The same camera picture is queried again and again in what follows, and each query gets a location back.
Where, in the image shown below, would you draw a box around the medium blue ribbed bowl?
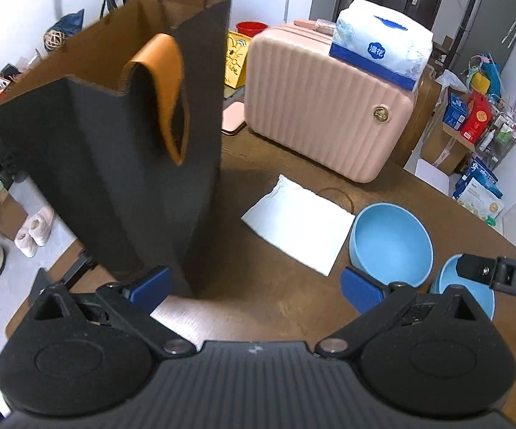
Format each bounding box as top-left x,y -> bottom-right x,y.
348,202 -> 434,288

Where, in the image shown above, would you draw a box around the small blue ribbed bowl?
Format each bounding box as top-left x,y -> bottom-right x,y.
429,254 -> 496,320

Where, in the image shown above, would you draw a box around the white paper napkin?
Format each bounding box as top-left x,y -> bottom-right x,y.
242,174 -> 355,276

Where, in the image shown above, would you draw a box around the white stool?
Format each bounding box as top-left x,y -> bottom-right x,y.
414,158 -> 450,196

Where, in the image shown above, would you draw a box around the white slippers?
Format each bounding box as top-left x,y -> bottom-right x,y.
14,206 -> 55,258

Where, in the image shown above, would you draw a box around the cardboard box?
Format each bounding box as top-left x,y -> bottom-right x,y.
420,120 -> 474,175

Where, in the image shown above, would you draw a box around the red box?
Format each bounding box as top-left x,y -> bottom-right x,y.
459,90 -> 492,144

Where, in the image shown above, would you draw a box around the black paper bag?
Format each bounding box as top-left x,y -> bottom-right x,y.
0,0 -> 231,296

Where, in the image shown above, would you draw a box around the pink ribbed suitcase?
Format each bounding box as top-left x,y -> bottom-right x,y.
244,24 -> 416,183

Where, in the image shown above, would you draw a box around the blue box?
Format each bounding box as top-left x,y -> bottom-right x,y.
443,92 -> 468,131

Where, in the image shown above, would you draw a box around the pink phone case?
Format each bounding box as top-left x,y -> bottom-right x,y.
221,102 -> 245,135

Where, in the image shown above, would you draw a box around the tissue pack white blue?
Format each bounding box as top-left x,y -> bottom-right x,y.
329,0 -> 434,91

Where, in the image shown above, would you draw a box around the yellow cartoon bag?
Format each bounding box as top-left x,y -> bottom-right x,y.
224,31 -> 251,89

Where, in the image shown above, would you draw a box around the red bucket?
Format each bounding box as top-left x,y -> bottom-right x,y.
236,21 -> 268,38

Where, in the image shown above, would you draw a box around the grey refrigerator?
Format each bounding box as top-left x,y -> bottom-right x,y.
444,0 -> 516,75

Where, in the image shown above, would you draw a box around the metal wire shelf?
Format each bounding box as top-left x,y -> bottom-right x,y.
475,110 -> 516,171

